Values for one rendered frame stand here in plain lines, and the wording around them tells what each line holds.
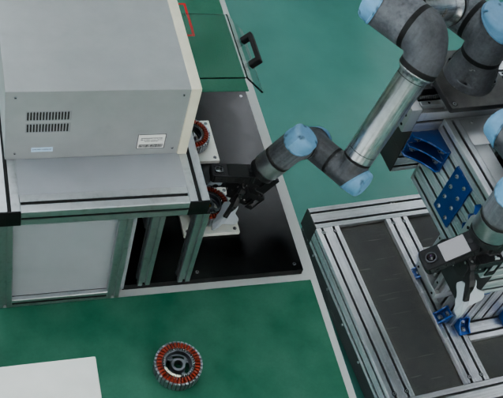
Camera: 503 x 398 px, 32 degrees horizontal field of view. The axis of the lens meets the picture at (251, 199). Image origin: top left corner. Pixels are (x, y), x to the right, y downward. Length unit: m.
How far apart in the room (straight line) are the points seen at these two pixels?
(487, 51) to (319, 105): 1.50
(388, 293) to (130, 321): 1.18
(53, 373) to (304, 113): 2.43
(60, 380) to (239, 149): 1.14
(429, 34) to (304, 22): 2.22
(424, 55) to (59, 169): 0.84
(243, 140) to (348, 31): 1.84
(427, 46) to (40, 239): 0.95
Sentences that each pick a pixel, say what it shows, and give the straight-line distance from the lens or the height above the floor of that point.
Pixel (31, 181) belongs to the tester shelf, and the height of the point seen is 1.11.
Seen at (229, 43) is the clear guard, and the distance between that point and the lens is 2.30.
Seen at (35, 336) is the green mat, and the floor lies 0.75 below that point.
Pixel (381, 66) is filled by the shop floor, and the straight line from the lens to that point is 4.11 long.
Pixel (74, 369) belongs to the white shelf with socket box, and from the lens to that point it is 1.51.
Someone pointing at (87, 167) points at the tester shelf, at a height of 1.11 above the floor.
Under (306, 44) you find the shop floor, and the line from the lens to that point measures 4.07.
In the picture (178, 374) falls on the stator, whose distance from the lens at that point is 2.03.
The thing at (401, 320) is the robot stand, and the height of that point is 0.21.
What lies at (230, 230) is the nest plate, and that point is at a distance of 2.24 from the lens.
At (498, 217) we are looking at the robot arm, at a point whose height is 1.43.
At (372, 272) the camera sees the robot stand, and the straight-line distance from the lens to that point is 3.04.
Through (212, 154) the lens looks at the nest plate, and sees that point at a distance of 2.40.
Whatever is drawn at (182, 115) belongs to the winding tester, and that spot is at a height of 1.24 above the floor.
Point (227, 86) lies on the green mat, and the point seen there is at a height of 0.75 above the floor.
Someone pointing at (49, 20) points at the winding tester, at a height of 1.32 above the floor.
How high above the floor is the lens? 2.55
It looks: 50 degrees down
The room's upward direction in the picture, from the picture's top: 20 degrees clockwise
